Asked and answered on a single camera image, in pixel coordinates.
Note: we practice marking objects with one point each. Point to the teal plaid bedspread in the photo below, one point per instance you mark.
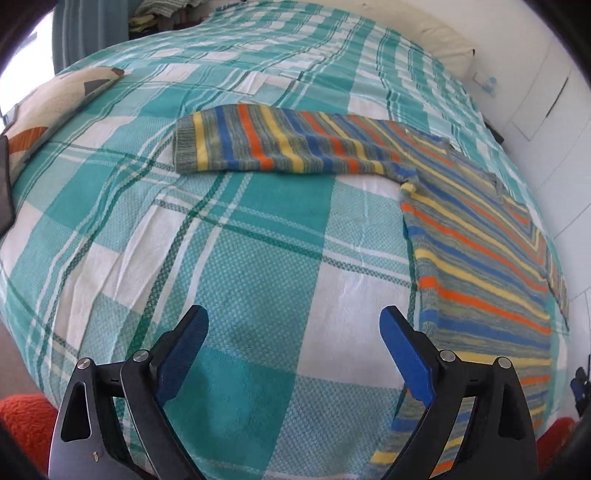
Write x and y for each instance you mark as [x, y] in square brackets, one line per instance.
[277, 277]

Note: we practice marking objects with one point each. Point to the white wardrobe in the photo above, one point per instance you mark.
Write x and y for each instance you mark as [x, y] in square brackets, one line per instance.
[549, 115]

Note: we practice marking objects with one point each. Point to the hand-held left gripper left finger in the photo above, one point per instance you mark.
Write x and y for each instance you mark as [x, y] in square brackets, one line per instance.
[182, 350]

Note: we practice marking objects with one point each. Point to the pile of striped clothes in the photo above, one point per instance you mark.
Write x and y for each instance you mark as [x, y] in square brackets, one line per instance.
[171, 9]

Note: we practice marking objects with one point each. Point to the patterned beige pillow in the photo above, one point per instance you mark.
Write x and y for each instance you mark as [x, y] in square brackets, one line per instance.
[46, 110]

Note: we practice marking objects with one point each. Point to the orange fuzzy cloth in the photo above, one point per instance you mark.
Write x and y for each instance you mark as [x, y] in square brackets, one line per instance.
[556, 443]
[27, 424]

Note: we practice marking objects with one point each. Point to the blue curtain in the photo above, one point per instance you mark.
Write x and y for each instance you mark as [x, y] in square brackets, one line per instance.
[78, 32]

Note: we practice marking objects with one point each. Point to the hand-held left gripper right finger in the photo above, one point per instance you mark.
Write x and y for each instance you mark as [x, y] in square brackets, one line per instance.
[408, 355]

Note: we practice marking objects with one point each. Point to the striped knit sweater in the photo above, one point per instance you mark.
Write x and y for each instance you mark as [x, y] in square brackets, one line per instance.
[485, 277]

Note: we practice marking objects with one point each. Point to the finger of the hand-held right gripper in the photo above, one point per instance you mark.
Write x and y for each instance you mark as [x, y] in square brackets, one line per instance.
[579, 387]

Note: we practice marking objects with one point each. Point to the yellow cloth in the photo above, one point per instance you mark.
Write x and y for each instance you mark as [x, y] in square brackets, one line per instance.
[141, 21]

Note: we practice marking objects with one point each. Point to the wall outlet with blue plug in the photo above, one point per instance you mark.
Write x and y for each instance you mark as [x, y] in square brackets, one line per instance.
[488, 84]

